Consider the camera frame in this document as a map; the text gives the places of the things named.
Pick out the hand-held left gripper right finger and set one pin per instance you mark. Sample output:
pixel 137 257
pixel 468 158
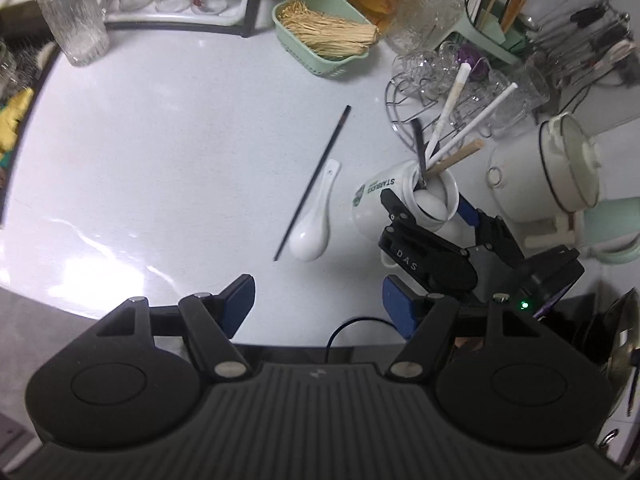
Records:
pixel 400 305

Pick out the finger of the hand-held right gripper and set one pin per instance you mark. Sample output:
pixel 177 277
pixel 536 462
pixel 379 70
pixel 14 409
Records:
pixel 400 215
pixel 467 212

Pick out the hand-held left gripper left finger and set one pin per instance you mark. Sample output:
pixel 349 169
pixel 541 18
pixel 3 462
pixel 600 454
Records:
pixel 239 305

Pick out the white ceramic mug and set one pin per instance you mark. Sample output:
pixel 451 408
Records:
pixel 370 210

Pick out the white ceramic spoon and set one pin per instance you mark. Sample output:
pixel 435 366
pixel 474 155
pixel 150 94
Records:
pixel 310 235
pixel 432 205

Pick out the wooden chopstick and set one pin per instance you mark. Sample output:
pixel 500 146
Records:
pixel 460 155

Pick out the plain black chopstick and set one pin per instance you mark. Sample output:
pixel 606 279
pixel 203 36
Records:
pixel 419 145

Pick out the black chopstick with brown band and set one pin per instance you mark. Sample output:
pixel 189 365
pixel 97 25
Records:
pixel 320 165

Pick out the row of hanging kitchen utensils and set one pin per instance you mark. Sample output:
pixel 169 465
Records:
pixel 585 35

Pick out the white electric pot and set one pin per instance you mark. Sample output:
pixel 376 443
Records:
pixel 530 180

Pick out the clear glass mug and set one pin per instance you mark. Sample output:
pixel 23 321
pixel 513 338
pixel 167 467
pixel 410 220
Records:
pixel 527 92

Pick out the cluster of clear glass cups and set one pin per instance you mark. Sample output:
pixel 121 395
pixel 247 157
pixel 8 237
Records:
pixel 425 75

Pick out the pale green kettle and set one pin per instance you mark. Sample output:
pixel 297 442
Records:
pixel 610 235

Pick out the purple glass lid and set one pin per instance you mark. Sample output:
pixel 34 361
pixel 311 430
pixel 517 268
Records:
pixel 472 57

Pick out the green plastic basket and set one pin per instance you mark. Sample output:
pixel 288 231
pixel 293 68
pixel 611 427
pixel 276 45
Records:
pixel 300 55

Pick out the bundle of bamboo skewers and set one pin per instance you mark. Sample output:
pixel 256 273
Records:
pixel 330 32

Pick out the metal wok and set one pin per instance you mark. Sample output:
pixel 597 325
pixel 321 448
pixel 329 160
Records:
pixel 625 345

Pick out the textured glass pitcher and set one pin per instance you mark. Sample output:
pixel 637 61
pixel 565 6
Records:
pixel 425 15

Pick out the black sink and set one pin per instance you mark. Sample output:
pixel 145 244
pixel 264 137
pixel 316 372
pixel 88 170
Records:
pixel 15 170

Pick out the yellow cloth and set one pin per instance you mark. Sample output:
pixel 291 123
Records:
pixel 12 120

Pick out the tall textured glass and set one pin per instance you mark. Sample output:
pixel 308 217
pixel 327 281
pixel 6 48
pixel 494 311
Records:
pixel 75 20

